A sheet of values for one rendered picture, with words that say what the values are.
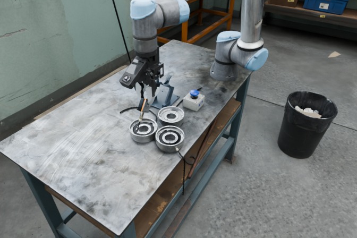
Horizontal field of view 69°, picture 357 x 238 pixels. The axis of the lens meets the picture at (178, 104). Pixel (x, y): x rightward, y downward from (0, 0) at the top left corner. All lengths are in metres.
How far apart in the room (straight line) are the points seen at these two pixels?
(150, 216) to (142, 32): 0.68
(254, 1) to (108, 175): 0.82
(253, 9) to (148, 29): 0.48
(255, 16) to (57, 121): 0.90
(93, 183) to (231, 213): 1.08
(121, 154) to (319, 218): 1.37
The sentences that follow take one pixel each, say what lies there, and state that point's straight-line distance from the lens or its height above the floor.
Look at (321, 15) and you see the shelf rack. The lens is 4.15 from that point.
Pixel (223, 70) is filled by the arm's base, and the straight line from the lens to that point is 1.33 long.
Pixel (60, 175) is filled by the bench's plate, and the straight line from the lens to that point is 0.94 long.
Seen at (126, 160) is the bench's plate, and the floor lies 0.80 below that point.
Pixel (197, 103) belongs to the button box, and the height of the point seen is 0.84.
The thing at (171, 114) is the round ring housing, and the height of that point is 0.82.
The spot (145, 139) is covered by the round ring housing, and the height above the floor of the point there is 0.82.
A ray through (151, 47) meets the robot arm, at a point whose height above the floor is 1.15.
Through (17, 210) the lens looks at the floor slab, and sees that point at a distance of 1.98.
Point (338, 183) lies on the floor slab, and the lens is 2.19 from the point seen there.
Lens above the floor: 1.49
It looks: 36 degrees down
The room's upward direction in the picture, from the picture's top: 2 degrees clockwise
